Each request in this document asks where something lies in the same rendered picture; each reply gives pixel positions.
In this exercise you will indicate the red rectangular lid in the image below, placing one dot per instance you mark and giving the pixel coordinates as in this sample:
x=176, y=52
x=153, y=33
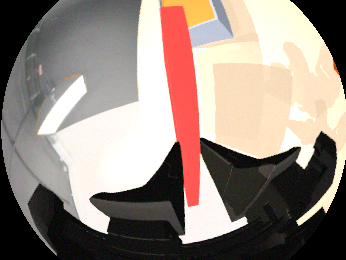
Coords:
x=179, y=67

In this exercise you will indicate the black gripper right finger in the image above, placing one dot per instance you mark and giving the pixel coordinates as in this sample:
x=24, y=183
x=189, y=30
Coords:
x=240, y=179

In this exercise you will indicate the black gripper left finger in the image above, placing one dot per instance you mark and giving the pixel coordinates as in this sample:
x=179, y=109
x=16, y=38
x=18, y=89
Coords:
x=162, y=198

